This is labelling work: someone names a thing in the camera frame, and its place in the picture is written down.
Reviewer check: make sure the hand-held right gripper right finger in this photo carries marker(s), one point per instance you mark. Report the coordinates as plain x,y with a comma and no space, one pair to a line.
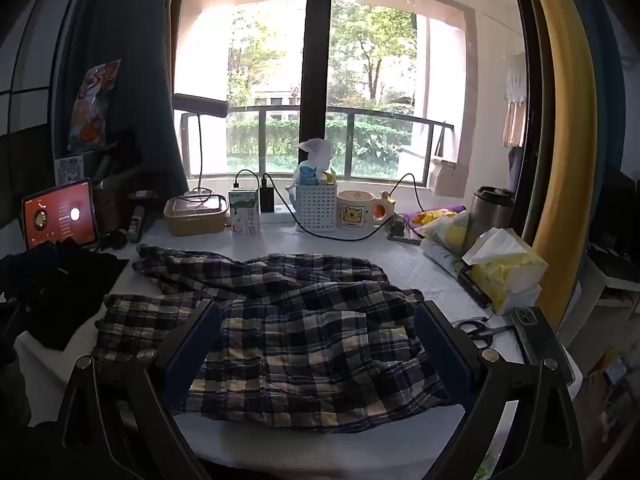
445,352

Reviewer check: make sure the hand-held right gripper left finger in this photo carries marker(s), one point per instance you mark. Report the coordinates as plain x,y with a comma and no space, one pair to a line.
192,345

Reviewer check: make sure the plaid pants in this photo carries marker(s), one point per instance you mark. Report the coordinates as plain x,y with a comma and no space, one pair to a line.
310,320

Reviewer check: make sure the black scissors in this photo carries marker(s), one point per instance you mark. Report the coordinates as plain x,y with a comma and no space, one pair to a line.
480,330

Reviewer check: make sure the black pen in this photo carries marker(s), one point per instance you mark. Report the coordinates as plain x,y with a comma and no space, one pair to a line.
475,290

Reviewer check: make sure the phone in dark case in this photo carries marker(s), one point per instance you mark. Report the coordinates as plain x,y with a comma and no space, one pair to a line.
542,342

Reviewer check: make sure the yellow tissue pack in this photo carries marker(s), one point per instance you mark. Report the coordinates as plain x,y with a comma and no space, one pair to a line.
505,270

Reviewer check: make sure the white yellow printed bag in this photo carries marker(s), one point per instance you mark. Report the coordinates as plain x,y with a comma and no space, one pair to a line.
445,245

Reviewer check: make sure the beige lunch box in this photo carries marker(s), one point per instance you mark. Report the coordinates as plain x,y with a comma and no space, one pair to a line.
195,217

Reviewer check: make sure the spray can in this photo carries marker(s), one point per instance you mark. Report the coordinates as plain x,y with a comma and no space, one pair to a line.
136,225

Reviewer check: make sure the white green milk carton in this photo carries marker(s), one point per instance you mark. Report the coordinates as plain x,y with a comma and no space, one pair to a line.
245,212

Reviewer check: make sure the black clothing pile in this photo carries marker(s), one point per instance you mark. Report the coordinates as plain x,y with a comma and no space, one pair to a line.
60,290

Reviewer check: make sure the white power strip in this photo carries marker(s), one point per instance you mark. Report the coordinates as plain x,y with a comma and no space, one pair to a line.
280,215

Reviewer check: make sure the cream bear mug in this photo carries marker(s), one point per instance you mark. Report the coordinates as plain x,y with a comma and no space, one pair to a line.
354,210

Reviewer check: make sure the tablet with red screen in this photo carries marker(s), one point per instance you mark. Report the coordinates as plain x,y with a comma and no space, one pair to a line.
60,215

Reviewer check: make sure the white perforated basket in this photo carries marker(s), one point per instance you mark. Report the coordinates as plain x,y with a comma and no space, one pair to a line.
315,205

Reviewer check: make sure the small printed card box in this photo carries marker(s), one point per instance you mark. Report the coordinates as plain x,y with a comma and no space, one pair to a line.
68,170

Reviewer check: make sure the plastic bag in basket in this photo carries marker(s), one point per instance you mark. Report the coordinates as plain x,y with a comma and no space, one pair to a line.
314,157

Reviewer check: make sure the black desk lamp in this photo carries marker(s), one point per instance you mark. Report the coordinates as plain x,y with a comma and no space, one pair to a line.
200,105

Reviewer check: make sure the balcony railing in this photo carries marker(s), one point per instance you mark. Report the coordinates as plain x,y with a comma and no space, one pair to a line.
380,116

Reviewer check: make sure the hanging clothes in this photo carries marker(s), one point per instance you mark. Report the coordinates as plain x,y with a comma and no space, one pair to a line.
515,105

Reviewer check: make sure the colourful snack bag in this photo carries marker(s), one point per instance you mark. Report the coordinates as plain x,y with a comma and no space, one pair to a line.
94,105

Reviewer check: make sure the yellow curtain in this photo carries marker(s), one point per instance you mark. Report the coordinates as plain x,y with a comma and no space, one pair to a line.
565,110

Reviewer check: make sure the dark blue curtain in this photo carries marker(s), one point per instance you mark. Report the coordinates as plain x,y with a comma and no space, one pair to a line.
130,60

